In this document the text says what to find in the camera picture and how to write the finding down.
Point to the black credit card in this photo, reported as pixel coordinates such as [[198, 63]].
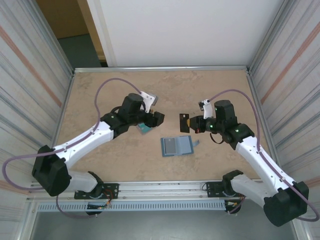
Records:
[[183, 125]]

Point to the blue folding card holder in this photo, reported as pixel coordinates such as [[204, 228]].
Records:
[[183, 146]]

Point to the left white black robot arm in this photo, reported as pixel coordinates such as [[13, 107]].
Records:
[[82, 140]]

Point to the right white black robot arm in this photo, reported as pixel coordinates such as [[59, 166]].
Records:
[[262, 160]]

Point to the corrugated translucent side panel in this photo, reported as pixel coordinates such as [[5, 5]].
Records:
[[25, 100], [295, 100]]

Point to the aluminium table side rail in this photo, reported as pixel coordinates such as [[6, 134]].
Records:
[[65, 107], [256, 100]]

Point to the aluminium frame cross bar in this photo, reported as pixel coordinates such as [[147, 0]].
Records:
[[162, 68]]

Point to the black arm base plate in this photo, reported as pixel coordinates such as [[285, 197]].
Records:
[[112, 191], [212, 190]]

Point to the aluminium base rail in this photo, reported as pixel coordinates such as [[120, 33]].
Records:
[[162, 190]]

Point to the white door frame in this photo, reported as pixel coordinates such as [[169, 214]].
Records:
[[102, 37]]

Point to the aluminium upright frame post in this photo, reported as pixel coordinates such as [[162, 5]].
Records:
[[269, 42], [55, 42]]

